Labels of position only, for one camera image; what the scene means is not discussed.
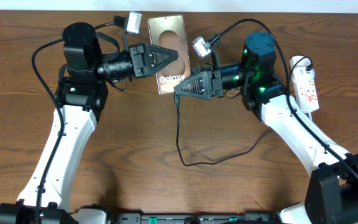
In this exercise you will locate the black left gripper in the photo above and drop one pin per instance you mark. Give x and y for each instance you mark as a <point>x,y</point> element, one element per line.
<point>146,51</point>

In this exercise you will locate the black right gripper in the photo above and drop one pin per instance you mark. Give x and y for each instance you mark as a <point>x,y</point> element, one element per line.
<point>207,83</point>

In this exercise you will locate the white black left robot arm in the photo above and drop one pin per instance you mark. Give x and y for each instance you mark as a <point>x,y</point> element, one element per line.
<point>81,95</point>

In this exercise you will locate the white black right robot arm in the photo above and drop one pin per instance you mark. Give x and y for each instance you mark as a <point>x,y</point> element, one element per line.
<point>332,195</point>

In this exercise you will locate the white power strip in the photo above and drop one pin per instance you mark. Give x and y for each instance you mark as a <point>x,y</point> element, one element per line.
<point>302,76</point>

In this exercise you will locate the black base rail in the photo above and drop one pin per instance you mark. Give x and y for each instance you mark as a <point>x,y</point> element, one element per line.
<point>136,218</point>

